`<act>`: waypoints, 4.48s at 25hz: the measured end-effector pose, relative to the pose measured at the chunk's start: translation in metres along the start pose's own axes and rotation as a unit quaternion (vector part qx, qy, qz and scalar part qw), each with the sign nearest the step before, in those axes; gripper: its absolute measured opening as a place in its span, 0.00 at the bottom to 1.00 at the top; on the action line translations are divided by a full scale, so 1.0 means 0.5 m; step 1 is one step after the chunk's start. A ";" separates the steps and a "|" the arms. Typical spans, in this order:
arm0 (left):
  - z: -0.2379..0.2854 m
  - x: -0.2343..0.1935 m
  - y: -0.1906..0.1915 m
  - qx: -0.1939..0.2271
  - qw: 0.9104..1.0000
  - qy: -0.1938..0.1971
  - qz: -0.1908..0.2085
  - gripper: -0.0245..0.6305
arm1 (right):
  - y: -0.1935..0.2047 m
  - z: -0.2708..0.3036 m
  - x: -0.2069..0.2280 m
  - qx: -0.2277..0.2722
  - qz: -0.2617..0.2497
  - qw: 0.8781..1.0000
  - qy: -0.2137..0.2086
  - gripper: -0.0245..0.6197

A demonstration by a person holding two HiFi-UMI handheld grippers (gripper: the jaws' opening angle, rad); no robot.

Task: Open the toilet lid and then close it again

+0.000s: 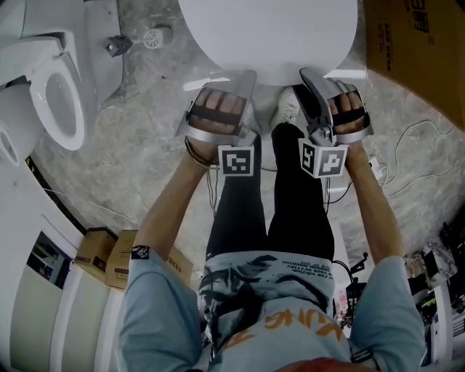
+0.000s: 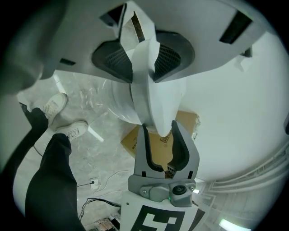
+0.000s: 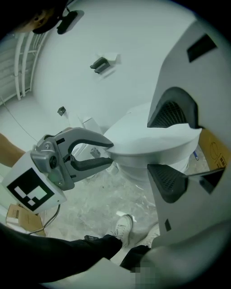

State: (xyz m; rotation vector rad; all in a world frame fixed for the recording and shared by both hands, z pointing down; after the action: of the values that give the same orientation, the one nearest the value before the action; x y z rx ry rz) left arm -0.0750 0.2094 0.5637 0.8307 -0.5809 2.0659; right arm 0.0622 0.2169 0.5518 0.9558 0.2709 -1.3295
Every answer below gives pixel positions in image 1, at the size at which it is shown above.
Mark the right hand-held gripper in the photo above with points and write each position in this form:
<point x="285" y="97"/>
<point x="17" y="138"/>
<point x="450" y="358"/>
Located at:
<point x="330" y="161"/>

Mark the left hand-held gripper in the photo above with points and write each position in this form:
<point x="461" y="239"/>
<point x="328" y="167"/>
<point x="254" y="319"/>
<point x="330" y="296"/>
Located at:
<point x="236" y="161"/>

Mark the person's left forearm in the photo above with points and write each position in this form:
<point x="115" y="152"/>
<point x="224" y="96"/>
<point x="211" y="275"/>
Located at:
<point x="174" y="210"/>

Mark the person's right forearm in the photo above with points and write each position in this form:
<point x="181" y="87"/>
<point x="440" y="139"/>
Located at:
<point x="374" y="210"/>

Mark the white toilet with tank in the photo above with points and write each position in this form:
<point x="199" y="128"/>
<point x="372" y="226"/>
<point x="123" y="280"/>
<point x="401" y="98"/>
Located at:
<point x="61" y="94"/>

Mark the small cardboard boxes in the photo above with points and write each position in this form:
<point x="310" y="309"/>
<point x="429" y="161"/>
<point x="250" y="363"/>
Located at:
<point x="121" y="261"/>

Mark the person's right hand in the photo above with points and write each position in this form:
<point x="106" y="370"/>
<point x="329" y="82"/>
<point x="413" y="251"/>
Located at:
<point x="347" y="109"/>

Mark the person's left hand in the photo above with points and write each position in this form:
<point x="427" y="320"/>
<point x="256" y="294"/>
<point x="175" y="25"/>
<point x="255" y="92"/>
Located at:
<point x="221" y="105"/>

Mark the person's white shoe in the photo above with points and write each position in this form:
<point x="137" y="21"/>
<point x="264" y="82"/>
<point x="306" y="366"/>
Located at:
<point x="287" y="105"/>

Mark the thin wrist bangle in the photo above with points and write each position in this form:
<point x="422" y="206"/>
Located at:
<point x="196" y="156"/>

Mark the white power strip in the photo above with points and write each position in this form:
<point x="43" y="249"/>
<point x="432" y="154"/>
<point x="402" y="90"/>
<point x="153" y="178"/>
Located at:
<point x="378" y="169"/>

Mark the large cardboard box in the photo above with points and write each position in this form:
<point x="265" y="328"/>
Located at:
<point x="417" y="47"/>

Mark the person's black trousers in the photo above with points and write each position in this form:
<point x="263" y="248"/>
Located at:
<point x="239" y="218"/>

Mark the small cardboard box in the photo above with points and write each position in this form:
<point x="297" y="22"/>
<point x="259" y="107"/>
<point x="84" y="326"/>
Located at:
<point x="94" y="250"/>

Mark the person's light blue shirt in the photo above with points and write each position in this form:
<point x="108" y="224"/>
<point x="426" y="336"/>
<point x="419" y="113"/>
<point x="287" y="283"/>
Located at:
<point x="276" y="327"/>

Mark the dark glass window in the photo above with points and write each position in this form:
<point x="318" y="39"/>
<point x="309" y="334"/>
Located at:
<point x="47" y="259"/>

